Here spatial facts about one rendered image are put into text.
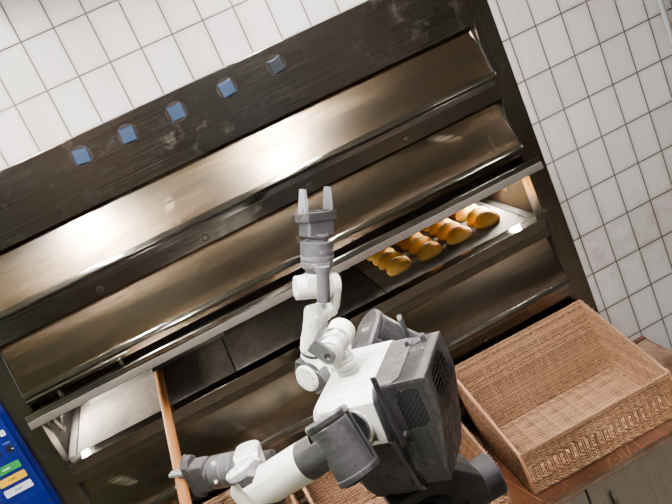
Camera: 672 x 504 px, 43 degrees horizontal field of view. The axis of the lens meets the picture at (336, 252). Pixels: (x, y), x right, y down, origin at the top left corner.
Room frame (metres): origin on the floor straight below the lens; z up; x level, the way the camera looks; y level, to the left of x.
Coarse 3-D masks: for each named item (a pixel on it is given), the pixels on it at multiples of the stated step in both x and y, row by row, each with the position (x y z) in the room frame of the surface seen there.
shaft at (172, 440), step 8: (160, 376) 2.83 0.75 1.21; (160, 384) 2.75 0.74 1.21; (160, 392) 2.68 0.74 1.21; (160, 400) 2.62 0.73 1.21; (168, 400) 2.62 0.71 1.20; (168, 408) 2.53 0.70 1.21; (168, 416) 2.47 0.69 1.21; (168, 424) 2.40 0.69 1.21; (168, 432) 2.35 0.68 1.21; (168, 440) 2.30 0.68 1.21; (176, 440) 2.29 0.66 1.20; (176, 448) 2.23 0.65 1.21; (176, 456) 2.18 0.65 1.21; (176, 464) 2.13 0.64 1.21; (176, 480) 2.04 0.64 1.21; (184, 480) 2.03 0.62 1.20; (184, 488) 1.98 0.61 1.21; (184, 496) 1.94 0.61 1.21
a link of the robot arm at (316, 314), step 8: (336, 280) 2.10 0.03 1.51; (336, 288) 2.10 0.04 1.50; (336, 296) 2.10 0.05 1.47; (312, 304) 2.17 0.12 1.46; (320, 304) 2.16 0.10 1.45; (328, 304) 2.13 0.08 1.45; (336, 304) 2.11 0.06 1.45; (304, 312) 2.13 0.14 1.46; (312, 312) 2.13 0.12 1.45; (320, 312) 2.13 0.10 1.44; (328, 312) 2.11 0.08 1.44; (336, 312) 2.11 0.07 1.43; (312, 320) 2.11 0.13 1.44; (320, 320) 2.11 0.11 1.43
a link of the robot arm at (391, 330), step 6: (384, 318) 1.97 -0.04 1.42; (390, 318) 1.99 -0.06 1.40; (384, 324) 1.96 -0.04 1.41; (390, 324) 1.96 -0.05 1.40; (396, 324) 1.98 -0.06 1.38; (384, 330) 1.95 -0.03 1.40; (390, 330) 1.95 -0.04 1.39; (396, 330) 1.96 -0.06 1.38; (408, 330) 1.98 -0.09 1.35; (378, 336) 1.94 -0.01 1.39; (384, 336) 1.94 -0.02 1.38; (390, 336) 1.95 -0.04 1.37; (396, 336) 1.95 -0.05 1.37; (402, 336) 1.96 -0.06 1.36; (414, 336) 1.97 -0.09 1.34
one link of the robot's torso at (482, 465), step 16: (464, 464) 1.80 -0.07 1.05; (480, 464) 1.80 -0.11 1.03; (448, 480) 1.74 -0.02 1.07; (464, 480) 1.75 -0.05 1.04; (480, 480) 1.75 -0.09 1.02; (496, 480) 1.77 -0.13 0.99; (384, 496) 1.77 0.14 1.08; (400, 496) 1.74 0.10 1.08; (416, 496) 1.73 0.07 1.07; (464, 496) 1.75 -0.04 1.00; (480, 496) 1.75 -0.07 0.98; (496, 496) 1.77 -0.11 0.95
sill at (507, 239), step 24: (504, 240) 2.75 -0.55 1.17; (456, 264) 2.72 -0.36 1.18; (408, 288) 2.69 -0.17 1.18; (360, 312) 2.67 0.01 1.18; (384, 312) 2.67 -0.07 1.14; (264, 360) 2.64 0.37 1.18; (288, 360) 2.62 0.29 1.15; (216, 384) 2.62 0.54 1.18; (240, 384) 2.59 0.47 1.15; (192, 408) 2.57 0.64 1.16; (120, 432) 2.58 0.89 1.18; (144, 432) 2.54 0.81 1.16; (96, 456) 2.52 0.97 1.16
